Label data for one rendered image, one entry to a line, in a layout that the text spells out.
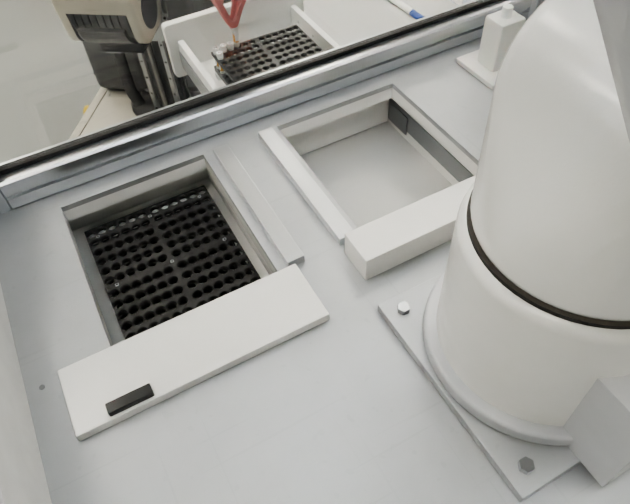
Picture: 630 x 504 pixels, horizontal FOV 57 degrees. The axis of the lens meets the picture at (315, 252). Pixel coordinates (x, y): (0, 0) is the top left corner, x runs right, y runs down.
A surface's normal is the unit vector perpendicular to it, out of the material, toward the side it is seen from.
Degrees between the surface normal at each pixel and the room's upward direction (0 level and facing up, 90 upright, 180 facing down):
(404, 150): 0
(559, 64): 58
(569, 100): 67
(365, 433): 0
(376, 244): 0
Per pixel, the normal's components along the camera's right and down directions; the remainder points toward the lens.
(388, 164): -0.04, -0.63
